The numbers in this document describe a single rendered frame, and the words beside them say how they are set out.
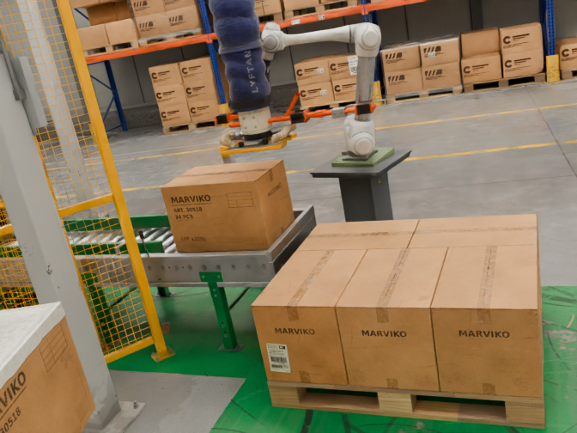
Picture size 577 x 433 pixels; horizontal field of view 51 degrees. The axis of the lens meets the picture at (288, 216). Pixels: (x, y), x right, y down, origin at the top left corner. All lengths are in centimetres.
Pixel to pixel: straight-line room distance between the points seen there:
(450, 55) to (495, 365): 799
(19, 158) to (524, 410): 231
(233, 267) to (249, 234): 20
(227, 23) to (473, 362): 195
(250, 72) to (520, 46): 750
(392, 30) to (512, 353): 947
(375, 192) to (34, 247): 210
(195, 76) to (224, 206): 802
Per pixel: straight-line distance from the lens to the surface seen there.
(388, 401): 282
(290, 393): 296
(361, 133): 366
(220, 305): 345
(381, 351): 268
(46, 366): 197
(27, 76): 284
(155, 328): 363
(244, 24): 319
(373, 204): 394
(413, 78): 1030
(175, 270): 348
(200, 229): 348
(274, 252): 318
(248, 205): 328
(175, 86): 1145
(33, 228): 284
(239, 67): 320
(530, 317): 250
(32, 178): 284
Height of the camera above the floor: 175
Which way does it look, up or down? 18 degrees down
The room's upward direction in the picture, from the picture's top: 11 degrees counter-clockwise
